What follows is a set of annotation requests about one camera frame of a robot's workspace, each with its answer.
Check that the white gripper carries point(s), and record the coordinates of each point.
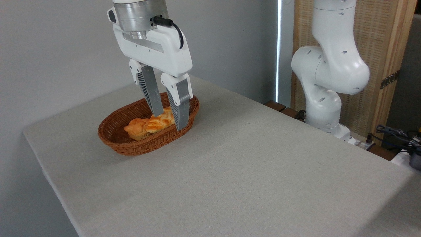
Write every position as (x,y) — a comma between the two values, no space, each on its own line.
(158,52)

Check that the braided golden bread loaf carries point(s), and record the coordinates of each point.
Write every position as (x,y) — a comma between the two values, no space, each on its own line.
(158,123)

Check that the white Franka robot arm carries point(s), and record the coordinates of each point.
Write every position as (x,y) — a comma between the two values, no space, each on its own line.
(332,65)

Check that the round golden bread bun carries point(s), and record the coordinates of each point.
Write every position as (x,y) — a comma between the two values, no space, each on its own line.
(135,130)

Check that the brown wicker oval basket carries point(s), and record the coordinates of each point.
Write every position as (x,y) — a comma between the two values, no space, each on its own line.
(138,148)

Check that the grey tablecloth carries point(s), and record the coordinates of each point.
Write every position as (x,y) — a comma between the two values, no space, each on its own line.
(263,181)

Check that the wooden woven folding screen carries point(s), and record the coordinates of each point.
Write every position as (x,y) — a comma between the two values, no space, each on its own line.
(371,39)

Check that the metal screen hinge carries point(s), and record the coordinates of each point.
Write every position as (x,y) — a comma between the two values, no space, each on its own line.
(389,80)

